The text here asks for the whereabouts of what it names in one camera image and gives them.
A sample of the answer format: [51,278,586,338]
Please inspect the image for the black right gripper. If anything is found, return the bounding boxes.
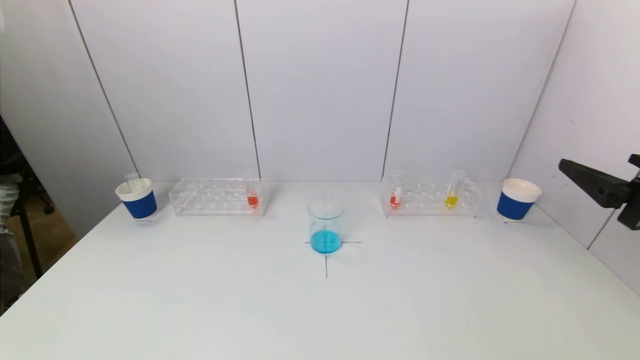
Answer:
[558,153,640,231]

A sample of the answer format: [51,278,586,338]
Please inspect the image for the yellow pigment test tube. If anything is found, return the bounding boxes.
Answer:
[444,170,467,210]

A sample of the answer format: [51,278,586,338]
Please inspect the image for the clear acrylic test tube rack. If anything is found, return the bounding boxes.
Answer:
[168,178,267,217]
[380,177,484,219]

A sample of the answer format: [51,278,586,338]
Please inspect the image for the red pigment tube white label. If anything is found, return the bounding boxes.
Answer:
[389,170,406,210]

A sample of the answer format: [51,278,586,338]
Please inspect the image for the clear glass beaker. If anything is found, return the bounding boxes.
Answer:
[307,198,345,255]

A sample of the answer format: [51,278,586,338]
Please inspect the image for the red pigment test tube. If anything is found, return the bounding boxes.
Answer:
[244,171,261,210]

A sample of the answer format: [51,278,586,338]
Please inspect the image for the blue white paper cup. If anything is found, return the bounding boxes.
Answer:
[496,178,543,223]
[115,178,159,222]

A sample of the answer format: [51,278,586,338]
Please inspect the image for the grey trouser leg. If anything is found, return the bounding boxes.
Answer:
[0,173,25,303]

